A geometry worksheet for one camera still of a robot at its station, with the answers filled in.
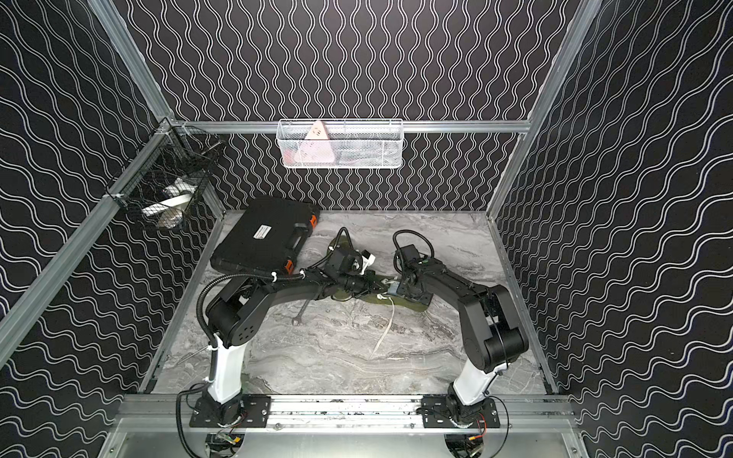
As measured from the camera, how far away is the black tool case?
992mm

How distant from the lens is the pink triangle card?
2.98ft

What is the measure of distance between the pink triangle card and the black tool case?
9.7 inches
